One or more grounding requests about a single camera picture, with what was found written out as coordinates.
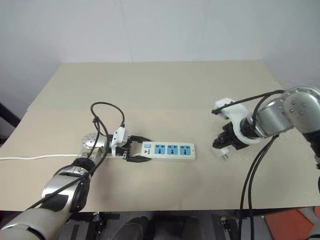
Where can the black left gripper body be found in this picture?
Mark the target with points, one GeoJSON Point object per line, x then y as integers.
{"type": "Point", "coordinates": [126, 149]}

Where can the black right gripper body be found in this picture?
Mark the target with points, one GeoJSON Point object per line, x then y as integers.
{"type": "Point", "coordinates": [231, 136]}

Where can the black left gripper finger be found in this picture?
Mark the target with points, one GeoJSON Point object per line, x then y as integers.
{"type": "Point", "coordinates": [140, 138]}
{"type": "Point", "coordinates": [137, 159]}

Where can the white charger plug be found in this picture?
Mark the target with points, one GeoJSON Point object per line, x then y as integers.
{"type": "Point", "coordinates": [221, 153]}

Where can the white power strip blue sockets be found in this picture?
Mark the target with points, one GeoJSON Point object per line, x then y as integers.
{"type": "Point", "coordinates": [170, 150]}

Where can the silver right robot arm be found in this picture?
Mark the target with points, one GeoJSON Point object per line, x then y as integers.
{"type": "Point", "coordinates": [287, 115]}

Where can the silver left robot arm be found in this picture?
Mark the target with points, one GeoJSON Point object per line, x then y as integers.
{"type": "Point", "coordinates": [62, 190]}

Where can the dark grey rounded shape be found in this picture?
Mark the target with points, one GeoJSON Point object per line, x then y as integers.
{"type": "Point", "coordinates": [135, 228]}

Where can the orange flat board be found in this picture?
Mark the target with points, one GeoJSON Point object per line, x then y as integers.
{"type": "Point", "coordinates": [287, 222]}

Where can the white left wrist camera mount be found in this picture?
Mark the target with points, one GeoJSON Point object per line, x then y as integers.
{"type": "Point", "coordinates": [119, 136]}

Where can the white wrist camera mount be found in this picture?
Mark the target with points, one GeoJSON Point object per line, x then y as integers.
{"type": "Point", "coordinates": [237, 110]}
{"type": "Point", "coordinates": [119, 136]}

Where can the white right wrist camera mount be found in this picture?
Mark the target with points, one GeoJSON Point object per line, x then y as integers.
{"type": "Point", "coordinates": [237, 110]}

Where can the black table leg bracket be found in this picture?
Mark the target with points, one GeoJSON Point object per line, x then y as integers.
{"type": "Point", "coordinates": [98, 222]}

